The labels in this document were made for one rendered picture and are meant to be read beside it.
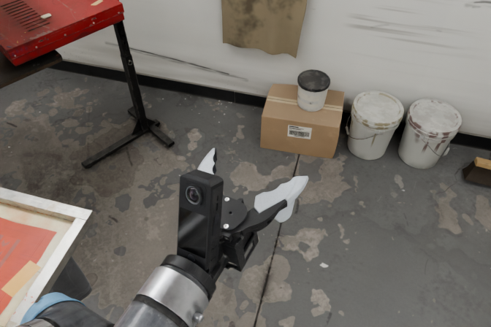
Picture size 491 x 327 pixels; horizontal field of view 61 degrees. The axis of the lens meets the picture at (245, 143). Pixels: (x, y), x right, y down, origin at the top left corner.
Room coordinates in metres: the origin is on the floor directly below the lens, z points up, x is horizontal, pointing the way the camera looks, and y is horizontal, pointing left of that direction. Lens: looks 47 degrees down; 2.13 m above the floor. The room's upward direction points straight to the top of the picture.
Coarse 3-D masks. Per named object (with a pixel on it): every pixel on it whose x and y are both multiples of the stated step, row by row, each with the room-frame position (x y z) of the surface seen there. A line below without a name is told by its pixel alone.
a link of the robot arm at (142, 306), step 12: (144, 300) 0.18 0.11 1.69; (132, 312) 0.17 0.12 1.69; (144, 312) 0.17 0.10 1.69; (156, 312) 0.17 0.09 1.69; (168, 312) 0.17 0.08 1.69; (120, 324) 0.16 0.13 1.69; (132, 324) 0.16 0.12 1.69; (144, 324) 0.16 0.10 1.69; (156, 324) 0.16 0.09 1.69; (168, 324) 0.16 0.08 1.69; (180, 324) 0.16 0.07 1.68
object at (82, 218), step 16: (0, 192) 0.84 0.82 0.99; (16, 192) 0.84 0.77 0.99; (32, 208) 0.79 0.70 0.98; (48, 208) 0.78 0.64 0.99; (64, 208) 0.78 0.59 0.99; (80, 208) 0.78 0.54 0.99; (80, 224) 0.72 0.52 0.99; (64, 240) 0.66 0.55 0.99; (80, 240) 0.68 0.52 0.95; (64, 256) 0.61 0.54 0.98; (48, 272) 0.56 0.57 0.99; (32, 288) 0.51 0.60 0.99; (48, 288) 0.52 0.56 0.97; (16, 320) 0.42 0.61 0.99
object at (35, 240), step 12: (0, 228) 0.72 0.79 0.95; (12, 228) 0.72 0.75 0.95; (24, 228) 0.72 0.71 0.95; (36, 228) 0.72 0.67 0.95; (24, 240) 0.68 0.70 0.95; (36, 240) 0.68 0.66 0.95; (48, 240) 0.68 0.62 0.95; (24, 252) 0.64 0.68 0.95; (36, 252) 0.64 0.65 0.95; (12, 264) 0.60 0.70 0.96; (24, 264) 0.60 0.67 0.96; (0, 276) 0.56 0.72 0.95; (12, 276) 0.56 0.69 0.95
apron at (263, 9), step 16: (224, 0) 2.39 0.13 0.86; (240, 0) 2.34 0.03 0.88; (256, 0) 2.34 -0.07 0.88; (272, 0) 2.28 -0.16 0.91; (288, 0) 2.29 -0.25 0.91; (304, 0) 2.25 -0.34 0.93; (224, 16) 2.39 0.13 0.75; (240, 16) 2.34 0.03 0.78; (256, 16) 2.34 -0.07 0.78; (272, 16) 2.28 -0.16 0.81; (288, 16) 2.29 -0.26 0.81; (304, 16) 2.26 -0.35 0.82; (224, 32) 2.40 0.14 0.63; (240, 32) 2.34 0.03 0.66; (256, 32) 2.34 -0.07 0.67; (272, 32) 2.28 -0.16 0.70; (288, 32) 2.29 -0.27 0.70; (256, 48) 2.33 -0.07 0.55; (272, 48) 2.27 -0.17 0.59; (288, 48) 2.29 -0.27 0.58
